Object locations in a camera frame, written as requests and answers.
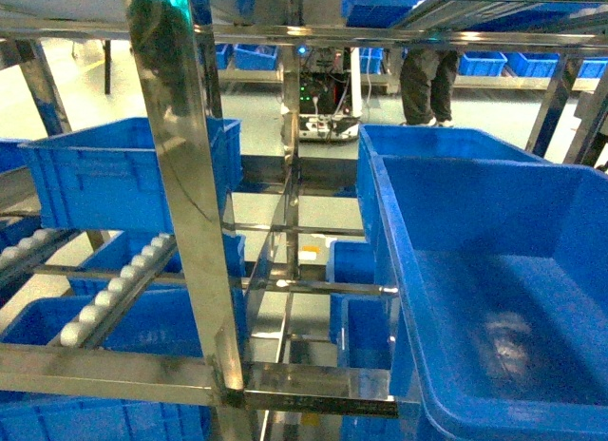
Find stainless steel shelf rack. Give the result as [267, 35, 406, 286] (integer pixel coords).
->
[1, 0, 607, 440]

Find small blue bin centre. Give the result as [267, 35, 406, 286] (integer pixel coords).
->
[326, 240, 392, 370]

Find blue bin lower left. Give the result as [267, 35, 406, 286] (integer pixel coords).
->
[1, 289, 222, 358]

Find person legs dark trousers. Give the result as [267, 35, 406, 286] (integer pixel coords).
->
[399, 48, 461, 127]

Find large blue bin near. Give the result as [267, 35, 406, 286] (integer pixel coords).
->
[356, 125, 607, 440]

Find blue crate middle left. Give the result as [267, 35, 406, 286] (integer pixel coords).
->
[17, 116, 243, 234]

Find white roller track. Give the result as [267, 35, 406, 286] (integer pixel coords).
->
[48, 233, 177, 348]

